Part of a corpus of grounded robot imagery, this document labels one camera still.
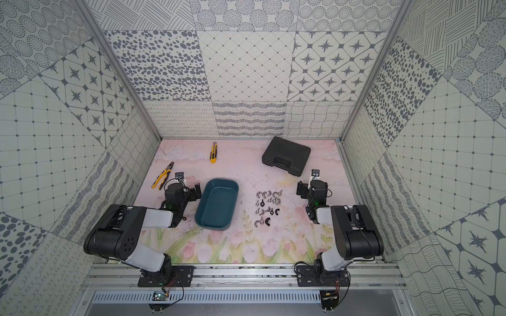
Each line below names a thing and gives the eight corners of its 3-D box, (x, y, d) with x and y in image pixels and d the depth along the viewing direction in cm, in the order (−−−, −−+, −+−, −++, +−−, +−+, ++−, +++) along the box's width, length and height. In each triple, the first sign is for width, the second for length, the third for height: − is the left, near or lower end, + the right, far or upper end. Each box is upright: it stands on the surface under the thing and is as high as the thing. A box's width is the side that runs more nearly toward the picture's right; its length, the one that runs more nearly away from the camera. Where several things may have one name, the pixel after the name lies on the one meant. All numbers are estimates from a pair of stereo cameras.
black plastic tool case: (261, 162, 110) (261, 157, 107) (275, 139, 122) (276, 134, 119) (299, 177, 103) (300, 173, 100) (310, 151, 115) (312, 147, 112)
